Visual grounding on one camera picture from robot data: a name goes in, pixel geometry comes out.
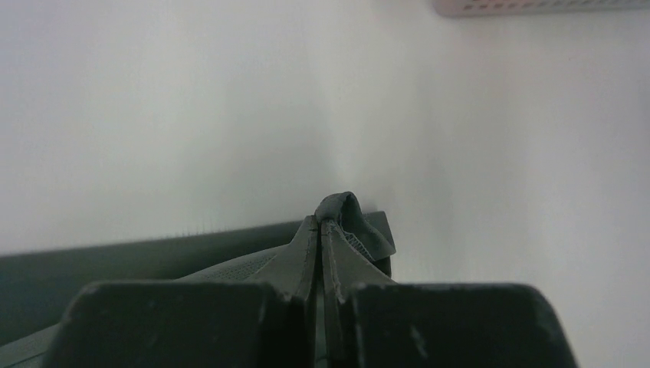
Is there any dark grey t shirt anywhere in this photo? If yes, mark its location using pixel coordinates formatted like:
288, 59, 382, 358
1, 192, 396, 367

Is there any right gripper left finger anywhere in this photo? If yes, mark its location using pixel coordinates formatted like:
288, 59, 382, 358
43, 216, 319, 367

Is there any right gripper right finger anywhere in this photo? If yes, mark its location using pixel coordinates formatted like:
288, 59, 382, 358
320, 220, 578, 367

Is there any white plastic laundry basket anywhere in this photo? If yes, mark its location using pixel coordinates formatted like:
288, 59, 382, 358
432, 0, 649, 18

